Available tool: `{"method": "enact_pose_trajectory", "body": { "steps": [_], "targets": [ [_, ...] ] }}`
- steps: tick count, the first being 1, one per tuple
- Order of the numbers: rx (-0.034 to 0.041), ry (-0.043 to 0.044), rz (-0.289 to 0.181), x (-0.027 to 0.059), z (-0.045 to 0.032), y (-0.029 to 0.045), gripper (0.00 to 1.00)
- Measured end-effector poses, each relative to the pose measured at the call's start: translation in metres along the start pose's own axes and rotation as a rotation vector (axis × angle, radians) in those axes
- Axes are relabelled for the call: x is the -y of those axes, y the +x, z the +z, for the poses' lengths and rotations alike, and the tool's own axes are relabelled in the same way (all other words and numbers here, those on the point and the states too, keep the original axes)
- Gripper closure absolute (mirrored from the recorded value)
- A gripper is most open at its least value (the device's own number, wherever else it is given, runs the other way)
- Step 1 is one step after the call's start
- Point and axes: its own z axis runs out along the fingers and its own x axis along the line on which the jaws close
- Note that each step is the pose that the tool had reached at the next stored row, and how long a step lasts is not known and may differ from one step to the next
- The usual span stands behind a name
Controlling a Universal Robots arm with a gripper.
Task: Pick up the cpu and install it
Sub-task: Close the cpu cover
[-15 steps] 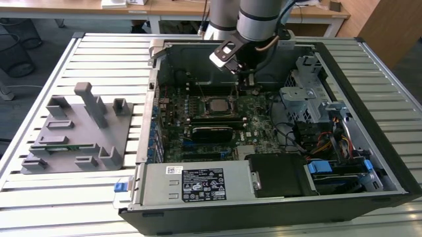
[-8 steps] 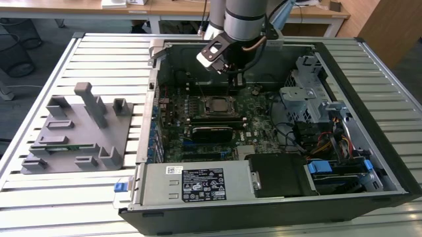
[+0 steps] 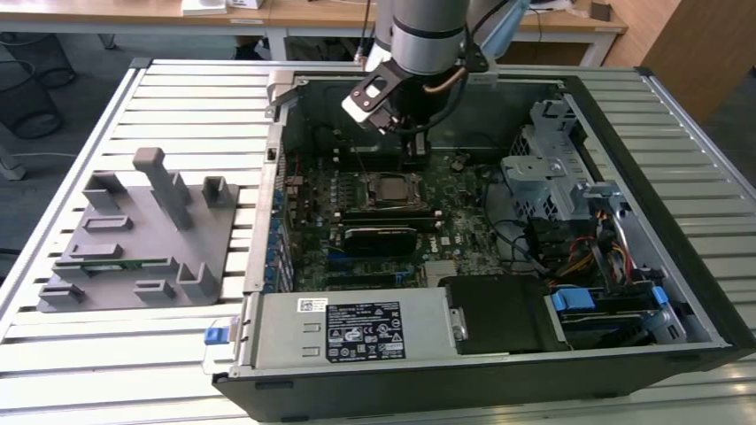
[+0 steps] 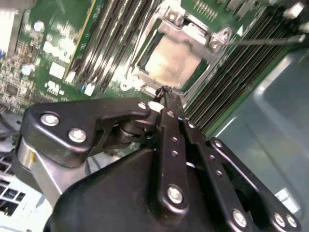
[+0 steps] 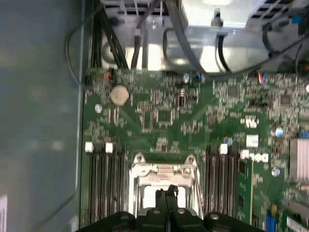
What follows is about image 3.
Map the wire locking lever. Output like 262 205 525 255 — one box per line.
350 148 373 177

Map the silver-topped CPU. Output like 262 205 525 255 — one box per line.
376 174 417 203

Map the metal socket cover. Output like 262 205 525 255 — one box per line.
366 172 428 208

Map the CPU socket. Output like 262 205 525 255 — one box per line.
357 170 430 210

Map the black RAM slot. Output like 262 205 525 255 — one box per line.
341 223 444 230
338 210 442 217
332 149 430 156
340 214 444 221
340 219 444 226
332 154 430 161
333 159 430 166
334 165 430 172

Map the pale blue teach pendant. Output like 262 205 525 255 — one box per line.
470 0 532 61

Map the green motherboard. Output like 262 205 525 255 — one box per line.
281 149 536 294

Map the silver drive cage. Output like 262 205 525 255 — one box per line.
500 99 626 222

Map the wooden desk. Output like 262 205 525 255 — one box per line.
0 0 630 67

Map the silver heatsink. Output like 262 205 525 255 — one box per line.
422 259 461 284

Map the black expansion slot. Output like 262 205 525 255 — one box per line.
326 273 398 287

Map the grey parts rack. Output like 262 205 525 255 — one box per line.
36 147 242 314

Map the wooden cabinet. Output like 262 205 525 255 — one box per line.
605 0 756 125

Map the silver power supply unit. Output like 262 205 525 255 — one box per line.
233 287 468 371

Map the blue case release latch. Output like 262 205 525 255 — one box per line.
201 325 230 347

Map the green RAM stick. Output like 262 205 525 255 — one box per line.
56 257 178 272

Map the black mesh bin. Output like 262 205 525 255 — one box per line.
0 61 65 139
0 33 77 89

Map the black PC case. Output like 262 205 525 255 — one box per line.
210 66 756 424

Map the silver disk bay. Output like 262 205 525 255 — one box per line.
545 282 692 351

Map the grey floor object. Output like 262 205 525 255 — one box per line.
0 145 28 182

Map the brass-coloured cable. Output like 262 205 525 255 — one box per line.
422 66 462 95

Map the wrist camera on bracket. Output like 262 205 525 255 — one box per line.
340 60 409 135

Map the coloured wire bundle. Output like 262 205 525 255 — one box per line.
542 234 633 287

